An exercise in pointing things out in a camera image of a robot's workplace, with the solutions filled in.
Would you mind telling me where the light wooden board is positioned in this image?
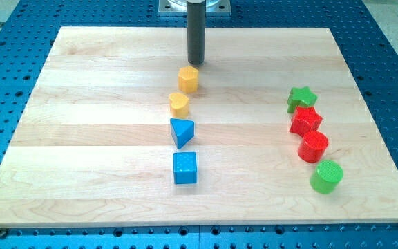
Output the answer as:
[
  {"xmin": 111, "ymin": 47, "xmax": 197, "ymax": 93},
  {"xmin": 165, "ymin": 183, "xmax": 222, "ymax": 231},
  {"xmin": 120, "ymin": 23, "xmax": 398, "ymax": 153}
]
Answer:
[{"xmin": 0, "ymin": 27, "xmax": 398, "ymax": 228}]

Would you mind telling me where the yellow heart block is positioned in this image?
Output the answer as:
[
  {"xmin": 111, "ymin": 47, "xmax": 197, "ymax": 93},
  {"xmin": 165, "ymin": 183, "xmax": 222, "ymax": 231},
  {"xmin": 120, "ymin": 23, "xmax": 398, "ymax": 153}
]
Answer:
[{"xmin": 169, "ymin": 93, "xmax": 189, "ymax": 118}]

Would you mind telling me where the blue perforated metal table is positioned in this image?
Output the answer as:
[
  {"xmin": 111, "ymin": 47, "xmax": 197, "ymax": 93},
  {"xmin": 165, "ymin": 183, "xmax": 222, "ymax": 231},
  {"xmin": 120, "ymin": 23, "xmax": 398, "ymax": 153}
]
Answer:
[{"xmin": 0, "ymin": 1, "xmax": 398, "ymax": 248}]

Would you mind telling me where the red star block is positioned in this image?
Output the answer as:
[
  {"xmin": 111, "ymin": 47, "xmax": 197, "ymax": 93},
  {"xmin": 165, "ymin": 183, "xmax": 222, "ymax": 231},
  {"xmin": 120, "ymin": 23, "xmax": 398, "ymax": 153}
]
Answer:
[{"xmin": 289, "ymin": 106, "xmax": 323, "ymax": 137}]

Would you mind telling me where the green cylinder block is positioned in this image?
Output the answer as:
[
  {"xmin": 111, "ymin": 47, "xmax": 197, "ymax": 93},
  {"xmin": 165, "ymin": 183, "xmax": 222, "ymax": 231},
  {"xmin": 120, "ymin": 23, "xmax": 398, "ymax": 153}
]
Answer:
[{"xmin": 310, "ymin": 160, "xmax": 343, "ymax": 194}]

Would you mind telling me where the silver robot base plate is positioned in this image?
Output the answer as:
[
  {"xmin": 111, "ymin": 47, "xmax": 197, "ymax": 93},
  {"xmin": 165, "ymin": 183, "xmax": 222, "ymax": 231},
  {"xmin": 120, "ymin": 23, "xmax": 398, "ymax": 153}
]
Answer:
[{"xmin": 158, "ymin": 0, "xmax": 232, "ymax": 16}]

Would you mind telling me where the green star block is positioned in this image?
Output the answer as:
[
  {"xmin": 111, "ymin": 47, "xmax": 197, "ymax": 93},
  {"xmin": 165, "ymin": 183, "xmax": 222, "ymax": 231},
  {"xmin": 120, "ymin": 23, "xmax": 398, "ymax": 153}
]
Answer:
[{"xmin": 287, "ymin": 86, "xmax": 318, "ymax": 113}]

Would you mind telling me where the blue cube block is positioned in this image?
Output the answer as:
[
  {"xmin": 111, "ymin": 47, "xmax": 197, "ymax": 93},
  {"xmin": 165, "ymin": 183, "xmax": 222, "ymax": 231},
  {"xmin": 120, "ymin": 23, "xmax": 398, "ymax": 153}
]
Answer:
[{"xmin": 173, "ymin": 152, "xmax": 198, "ymax": 184}]

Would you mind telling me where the red cylinder block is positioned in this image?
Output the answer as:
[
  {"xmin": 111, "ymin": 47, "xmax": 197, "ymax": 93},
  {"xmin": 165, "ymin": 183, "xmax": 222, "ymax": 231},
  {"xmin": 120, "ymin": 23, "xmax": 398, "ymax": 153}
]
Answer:
[{"xmin": 298, "ymin": 131, "xmax": 329, "ymax": 163}]

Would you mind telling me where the blue triangle block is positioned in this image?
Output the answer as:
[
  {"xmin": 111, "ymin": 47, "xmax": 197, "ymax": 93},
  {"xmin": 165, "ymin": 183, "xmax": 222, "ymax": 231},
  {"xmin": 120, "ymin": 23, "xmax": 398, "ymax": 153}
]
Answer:
[{"xmin": 170, "ymin": 118, "xmax": 195, "ymax": 149}]

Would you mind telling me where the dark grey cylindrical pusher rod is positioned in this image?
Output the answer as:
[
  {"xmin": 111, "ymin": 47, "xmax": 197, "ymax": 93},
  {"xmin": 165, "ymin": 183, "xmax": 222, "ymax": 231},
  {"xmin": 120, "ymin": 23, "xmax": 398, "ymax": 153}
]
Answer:
[{"xmin": 187, "ymin": 0, "xmax": 206, "ymax": 66}]

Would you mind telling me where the yellow pentagon block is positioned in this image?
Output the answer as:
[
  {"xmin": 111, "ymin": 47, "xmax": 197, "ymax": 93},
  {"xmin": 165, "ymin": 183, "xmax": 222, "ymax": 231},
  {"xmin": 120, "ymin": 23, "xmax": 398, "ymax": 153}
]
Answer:
[{"xmin": 178, "ymin": 66, "xmax": 199, "ymax": 93}]

